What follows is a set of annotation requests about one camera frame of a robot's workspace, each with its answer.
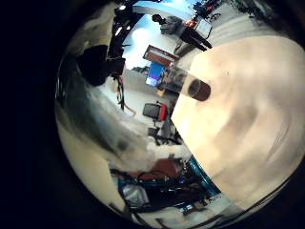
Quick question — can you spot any red and black office chair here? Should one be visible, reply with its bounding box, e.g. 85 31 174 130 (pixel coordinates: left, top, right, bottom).
142 101 169 122

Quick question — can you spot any blue lit monitor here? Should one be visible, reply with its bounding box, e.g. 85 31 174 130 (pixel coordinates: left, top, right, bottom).
145 61 167 88

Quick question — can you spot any dark round cup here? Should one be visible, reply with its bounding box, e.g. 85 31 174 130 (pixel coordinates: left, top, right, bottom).
165 65 213 103

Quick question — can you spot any red-brown cabinet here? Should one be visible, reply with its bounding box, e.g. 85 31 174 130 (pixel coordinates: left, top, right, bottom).
136 156 189 180

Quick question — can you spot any red framed board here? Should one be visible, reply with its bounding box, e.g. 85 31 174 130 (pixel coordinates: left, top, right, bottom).
142 44 179 68

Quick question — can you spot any person in grey top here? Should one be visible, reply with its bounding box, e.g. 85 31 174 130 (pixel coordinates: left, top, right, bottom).
152 12 214 52

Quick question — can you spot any teal table frame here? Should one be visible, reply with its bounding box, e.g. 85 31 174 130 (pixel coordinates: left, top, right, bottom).
187 156 222 197

